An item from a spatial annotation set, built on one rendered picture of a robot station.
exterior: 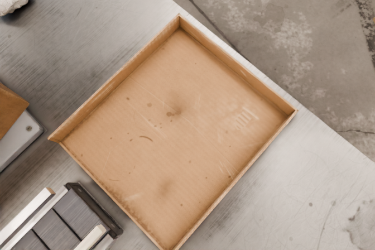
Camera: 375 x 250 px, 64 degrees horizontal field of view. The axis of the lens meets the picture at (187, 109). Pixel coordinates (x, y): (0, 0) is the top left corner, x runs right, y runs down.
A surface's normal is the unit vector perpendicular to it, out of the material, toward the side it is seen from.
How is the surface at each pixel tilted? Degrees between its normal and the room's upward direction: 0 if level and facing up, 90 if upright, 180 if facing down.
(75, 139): 0
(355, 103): 0
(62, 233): 0
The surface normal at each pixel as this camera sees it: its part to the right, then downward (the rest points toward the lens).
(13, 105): 0.84, 0.52
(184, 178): -0.03, -0.26
